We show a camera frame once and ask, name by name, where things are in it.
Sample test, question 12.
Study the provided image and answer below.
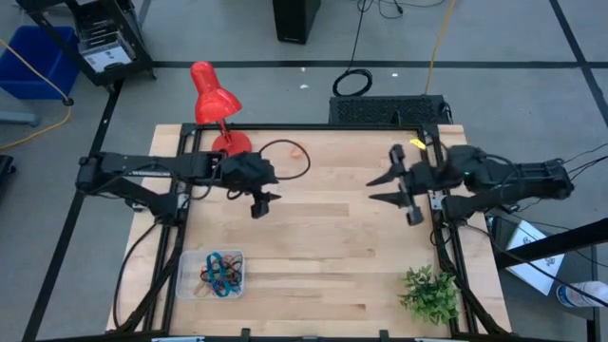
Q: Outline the black mesh computer case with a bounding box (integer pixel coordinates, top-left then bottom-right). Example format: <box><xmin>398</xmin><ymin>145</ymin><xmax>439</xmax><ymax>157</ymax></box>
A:
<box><xmin>328</xmin><ymin>94</ymin><xmax>453</xmax><ymax>126</ymax></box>

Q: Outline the red desk lamp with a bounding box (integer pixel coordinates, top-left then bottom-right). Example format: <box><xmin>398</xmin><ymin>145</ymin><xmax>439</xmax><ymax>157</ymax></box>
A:
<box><xmin>189</xmin><ymin>60</ymin><xmax>254</xmax><ymax>158</ymax></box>

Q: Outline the clear plastic bin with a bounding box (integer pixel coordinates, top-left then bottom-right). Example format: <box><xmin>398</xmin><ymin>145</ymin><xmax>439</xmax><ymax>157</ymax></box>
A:
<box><xmin>175</xmin><ymin>249</ymin><xmax>247</xmax><ymax>301</ymax></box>

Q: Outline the blue plastic crate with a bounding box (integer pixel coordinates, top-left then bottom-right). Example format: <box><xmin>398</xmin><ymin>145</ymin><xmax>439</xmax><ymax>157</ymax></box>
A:
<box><xmin>0</xmin><ymin>26</ymin><xmax>81</xmax><ymax>101</ymax></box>

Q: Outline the black metal cart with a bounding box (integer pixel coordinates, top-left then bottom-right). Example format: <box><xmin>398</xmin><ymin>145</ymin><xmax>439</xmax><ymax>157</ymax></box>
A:
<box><xmin>13</xmin><ymin>0</ymin><xmax>158</xmax><ymax>89</ymax></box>

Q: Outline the black left camera cable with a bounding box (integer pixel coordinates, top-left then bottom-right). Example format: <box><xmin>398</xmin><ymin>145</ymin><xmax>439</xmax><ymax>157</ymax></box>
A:
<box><xmin>227</xmin><ymin>139</ymin><xmax>313</xmax><ymax>200</ymax></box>

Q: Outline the black metal beam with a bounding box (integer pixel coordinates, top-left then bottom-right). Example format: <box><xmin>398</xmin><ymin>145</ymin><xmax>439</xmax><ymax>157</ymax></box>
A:
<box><xmin>493</xmin><ymin>218</ymin><xmax>608</xmax><ymax>270</ymax></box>

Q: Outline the white cardboard box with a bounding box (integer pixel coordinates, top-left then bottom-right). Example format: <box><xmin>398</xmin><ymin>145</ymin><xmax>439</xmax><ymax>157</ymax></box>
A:
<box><xmin>488</xmin><ymin>216</ymin><xmax>566</xmax><ymax>296</ymax></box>

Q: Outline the green artificial plant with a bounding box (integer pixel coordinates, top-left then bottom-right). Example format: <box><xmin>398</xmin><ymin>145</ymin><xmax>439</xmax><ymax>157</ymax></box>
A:
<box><xmin>396</xmin><ymin>265</ymin><xmax>460</xmax><ymax>329</ymax></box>

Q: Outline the grey floor bracket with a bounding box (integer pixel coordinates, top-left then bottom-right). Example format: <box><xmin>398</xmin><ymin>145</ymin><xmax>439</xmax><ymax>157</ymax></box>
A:
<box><xmin>0</xmin><ymin>111</ymin><xmax>39</xmax><ymax>127</ymax></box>

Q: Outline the black coiled cable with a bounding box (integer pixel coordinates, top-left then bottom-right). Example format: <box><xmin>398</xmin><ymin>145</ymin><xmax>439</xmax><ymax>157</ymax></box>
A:
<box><xmin>331</xmin><ymin>0</ymin><xmax>376</xmax><ymax>99</ymax></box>

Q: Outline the black aluminium table frame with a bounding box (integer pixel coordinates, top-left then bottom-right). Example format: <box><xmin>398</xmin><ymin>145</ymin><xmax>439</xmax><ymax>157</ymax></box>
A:
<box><xmin>111</xmin><ymin>122</ymin><xmax>512</xmax><ymax>339</ymax></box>

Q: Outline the black hanging arm cable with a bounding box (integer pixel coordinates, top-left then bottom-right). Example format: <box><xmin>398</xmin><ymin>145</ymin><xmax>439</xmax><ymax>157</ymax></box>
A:
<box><xmin>112</xmin><ymin>220</ymin><xmax>161</xmax><ymax>329</ymax></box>

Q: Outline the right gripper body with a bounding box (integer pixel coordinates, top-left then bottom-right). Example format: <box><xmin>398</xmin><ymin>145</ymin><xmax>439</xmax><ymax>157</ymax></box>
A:
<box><xmin>389</xmin><ymin>143</ymin><xmax>465</xmax><ymax>227</ymax></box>

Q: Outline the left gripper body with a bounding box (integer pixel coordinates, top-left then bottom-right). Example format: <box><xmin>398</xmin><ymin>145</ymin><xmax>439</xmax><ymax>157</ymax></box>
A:
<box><xmin>220</xmin><ymin>151</ymin><xmax>279</xmax><ymax>219</ymax></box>

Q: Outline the black computer tower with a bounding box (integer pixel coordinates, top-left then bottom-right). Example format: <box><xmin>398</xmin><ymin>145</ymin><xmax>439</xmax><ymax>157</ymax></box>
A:
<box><xmin>272</xmin><ymin>0</ymin><xmax>322</xmax><ymax>46</ymax></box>

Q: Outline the yellow extension cable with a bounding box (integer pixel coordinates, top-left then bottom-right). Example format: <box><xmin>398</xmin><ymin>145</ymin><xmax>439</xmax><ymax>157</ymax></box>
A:
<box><xmin>424</xmin><ymin>0</ymin><xmax>457</xmax><ymax>95</ymax></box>
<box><xmin>0</xmin><ymin>37</ymin><xmax>75</xmax><ymax>152</ymax></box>

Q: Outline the white plastic bottle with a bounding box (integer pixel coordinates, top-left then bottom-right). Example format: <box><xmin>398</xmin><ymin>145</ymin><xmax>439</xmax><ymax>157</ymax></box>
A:
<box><xmin>555</xmin><ymin>279</ymin><xmax>608</xmax><ymax>309</ymax></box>

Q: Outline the white label sheet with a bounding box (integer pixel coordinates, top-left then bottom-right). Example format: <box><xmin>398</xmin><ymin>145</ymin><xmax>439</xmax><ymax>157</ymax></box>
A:
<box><xmin>81</xmin><ymin>45</ymin><xmax>135</xmax><ymax>74</ymax></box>

